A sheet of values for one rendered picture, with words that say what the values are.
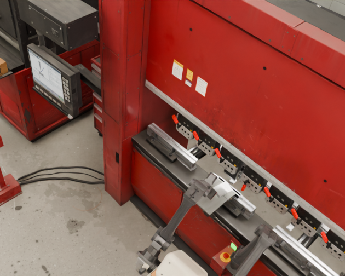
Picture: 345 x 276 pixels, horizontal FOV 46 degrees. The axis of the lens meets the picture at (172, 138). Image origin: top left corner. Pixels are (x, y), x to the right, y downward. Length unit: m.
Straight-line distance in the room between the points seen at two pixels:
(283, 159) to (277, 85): 0.45
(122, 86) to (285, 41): 1.24
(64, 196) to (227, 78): 2.20
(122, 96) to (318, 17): 1.41
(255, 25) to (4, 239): 2.74
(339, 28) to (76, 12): 1.46
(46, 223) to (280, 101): 2.44
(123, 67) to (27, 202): 1.81
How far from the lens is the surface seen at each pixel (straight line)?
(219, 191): 2.79
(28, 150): 4.39
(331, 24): 2.06
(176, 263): 2.03
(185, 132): 2.82
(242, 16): 2.09
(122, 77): 2.74
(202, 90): 2.50
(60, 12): 2.56
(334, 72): 1.91
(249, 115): 2.32
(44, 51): 2.85
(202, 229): 3.13
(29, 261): 3.66
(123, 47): 2.60
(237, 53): 2.21
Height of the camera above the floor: 3.19
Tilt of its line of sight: 46 degrees down
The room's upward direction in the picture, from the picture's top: 8 degrees clockwise
